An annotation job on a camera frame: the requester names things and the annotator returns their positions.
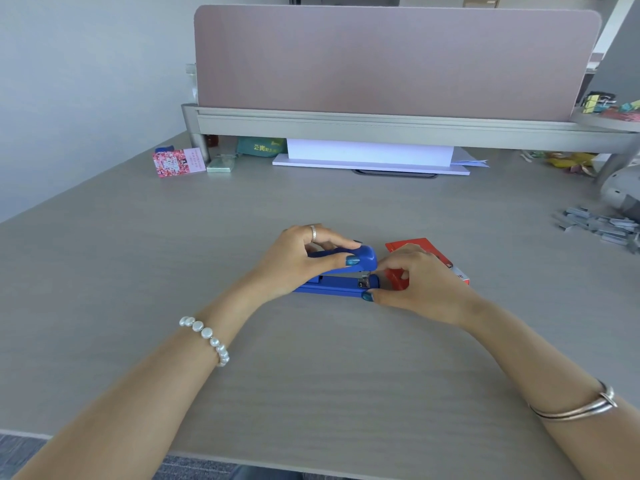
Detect person's left hand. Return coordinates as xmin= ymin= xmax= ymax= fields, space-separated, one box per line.
xmin=246 ymin=224 xmax=363 ymax=305

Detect person's right hand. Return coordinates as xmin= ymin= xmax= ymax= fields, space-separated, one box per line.
xmin=366 ymin=244 xmax=477 ymax=329

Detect blue stapler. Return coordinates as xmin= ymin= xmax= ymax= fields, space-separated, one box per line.
xmin=292 ymin=245 xmax=381 ymax=299

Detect person's right forearm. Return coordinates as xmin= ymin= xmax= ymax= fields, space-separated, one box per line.
xmin=461 ymin=299 xmax=640 ymax=480

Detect person's left forearm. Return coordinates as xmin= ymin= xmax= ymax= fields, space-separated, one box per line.
xmin=12 ymin=276 xmax=273 ymax=480

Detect red staple box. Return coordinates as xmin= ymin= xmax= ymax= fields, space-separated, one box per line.
xmin=384 ymin=238 xmax=471 ymax=291

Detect white paper stack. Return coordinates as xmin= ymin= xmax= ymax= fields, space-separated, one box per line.
xmin=272 ymin=138 xmax=471 ymax=176

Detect green packet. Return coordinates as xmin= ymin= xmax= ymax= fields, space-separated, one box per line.
xmin=235 ymin=136 xmax=288 ymax=159

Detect grey metal desk shelf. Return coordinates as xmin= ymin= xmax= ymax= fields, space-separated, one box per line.
xmin=181 ymin=103 xmax=640 ymax=184

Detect small clear staple box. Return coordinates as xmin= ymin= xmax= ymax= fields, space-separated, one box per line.
xmin=206 ymin=154 xmax=237 ymax=174

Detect folded white paper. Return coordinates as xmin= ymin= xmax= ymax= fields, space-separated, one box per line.
xmin=451 ymin=147 xmax=490 ymax=169

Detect pink floral card box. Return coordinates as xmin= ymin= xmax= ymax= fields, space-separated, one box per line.
xmin=152 ymin=147 xmax=207 ymax=179

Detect pink desk divider panel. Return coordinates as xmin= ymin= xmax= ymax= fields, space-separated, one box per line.
xmin=193 ymin=5 xmax=603 ymax=123

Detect pile of loose staple strips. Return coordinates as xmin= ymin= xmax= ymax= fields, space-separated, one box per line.
xmin=553 ymin=206 xmax=640 ymax=255

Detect silver bangle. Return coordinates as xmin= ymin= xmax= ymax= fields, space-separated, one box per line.
xmin=527 ymin=380 xmax=619 ymax=422

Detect yellow crumpled wrapper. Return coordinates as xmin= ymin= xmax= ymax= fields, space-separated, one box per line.
xmin=544 ymin=152 xmax=597 ymax=176

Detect white rounded device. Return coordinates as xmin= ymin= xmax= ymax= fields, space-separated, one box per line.
xmin=599 ymin=164 xmax=640 ymax=221

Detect black and yellow binder clips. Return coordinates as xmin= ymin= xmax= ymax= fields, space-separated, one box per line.
xmin=580 ymin=91 xmax=617 ymax=115

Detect colourful binder clips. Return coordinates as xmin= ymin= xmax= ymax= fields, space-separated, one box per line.
xmin=600 ymin=99 xmax=640 ymax=123

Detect white pearl bracelet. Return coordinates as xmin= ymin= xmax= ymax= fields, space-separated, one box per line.
xmin=179 ymin=316 xmax=231 ymax=368

